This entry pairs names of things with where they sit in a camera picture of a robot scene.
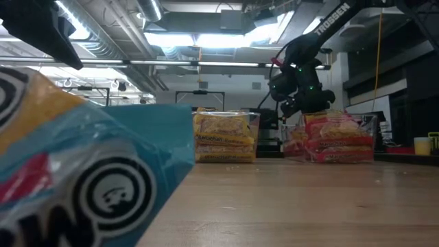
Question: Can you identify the red Maruchan ramen pack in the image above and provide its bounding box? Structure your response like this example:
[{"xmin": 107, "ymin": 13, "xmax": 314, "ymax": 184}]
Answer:
[
  {"xmin": 304, "ymin": 111, "xmax": 374, "ymax": 139},
  {"xmin": 310, "ymin": 148, "xmax": 375, "ymax": 164},
  {"xmin": 306, "ymin": 136, "xmax": 375, "ymax": 151},
  {"xmin": 281, "ymin": 126, "xmax": 308, "ymax": 158}
]

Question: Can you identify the silver round air duct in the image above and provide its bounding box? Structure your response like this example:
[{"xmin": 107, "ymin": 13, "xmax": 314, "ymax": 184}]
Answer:
[{"xmin": 136, "ymin": 0, "xmax": 165, "ymax": 22}]

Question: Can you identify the silver ribbed air duct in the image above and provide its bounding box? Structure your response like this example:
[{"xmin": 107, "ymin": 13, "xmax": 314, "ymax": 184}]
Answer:
[{"xmin": 56, "ymin": 0, "xmax": 162, "ymax": 92}]

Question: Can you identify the clear plastic bin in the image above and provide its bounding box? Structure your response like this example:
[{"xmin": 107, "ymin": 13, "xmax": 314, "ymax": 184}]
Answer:
[
  {"xmin": 280, "ymin": 112, "xmax": 379, "ymax": 165},
  {"xmin": 191, "ymin": 110, "xmax": 261, "ymax": 164}
]

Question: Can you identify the grey rectangular air duct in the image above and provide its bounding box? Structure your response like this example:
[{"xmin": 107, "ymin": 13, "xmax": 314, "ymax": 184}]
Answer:
[{"xmin": 145, "ymin": 9, "xmax": 248, "ymax": 35}]

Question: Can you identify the long linear ceiling light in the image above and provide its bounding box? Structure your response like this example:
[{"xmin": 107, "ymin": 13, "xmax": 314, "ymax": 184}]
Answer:
[{"xmin": 0, "ymin": 57, "xmax": 332, "ymax": 71}]

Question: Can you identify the black gantry frame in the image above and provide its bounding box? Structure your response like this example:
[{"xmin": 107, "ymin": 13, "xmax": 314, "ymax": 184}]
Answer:
[{"xmin": 77, "ymin": 85, "xmax": 111, "ymax": 107}]

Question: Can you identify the black machine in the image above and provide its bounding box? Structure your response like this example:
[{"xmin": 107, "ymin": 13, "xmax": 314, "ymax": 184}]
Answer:
[{"xmin": 259, "ymin": 108, "xmax": 279, "ymax": 131}]

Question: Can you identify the red plastic crate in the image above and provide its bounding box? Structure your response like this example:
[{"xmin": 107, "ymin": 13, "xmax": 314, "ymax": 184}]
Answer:
[{"xmin": 385, "ymin": 146, "xmax": 416, "ymax": 155}]

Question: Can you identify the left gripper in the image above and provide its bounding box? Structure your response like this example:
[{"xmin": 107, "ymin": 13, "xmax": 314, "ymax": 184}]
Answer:
[{"xmin": 0, "ymin": 0, "xmax": 84, "ymax": 71}]

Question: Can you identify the yellow cup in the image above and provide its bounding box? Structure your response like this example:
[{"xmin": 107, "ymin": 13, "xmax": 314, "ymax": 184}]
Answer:
[{"xmin": 413, "ymin": 137, "xmax": 433, "ymax": 156}]

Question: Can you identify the yellow Maruchan ramen pack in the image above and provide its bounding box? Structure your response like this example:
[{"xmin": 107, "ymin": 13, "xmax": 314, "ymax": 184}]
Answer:
[
  {"xmin": 194, "ymin": 143, "xmax": 257, "ymax": 164},
  {"xmin": 193, "ymin": 108, "xmax": 255, "ymax": 147}
]

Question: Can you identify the blue Maruchan ramen pack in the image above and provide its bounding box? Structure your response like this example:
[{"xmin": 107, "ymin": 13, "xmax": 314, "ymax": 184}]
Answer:
[{"xmin": 0, "ymin": 67, "xmax": 196, "ymax": 247}]

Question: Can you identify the yellow cable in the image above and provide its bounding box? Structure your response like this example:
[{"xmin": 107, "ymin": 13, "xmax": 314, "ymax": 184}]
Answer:
[{"xmin": 372, "ymin": 12, "xmax": 383, "ymax": 104}]

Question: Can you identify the green plastic holder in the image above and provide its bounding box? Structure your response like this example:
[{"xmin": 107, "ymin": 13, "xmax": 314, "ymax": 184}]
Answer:
[{"xmin": 427, "ymin": 131, "xmax": 439, "ymax": 152}]

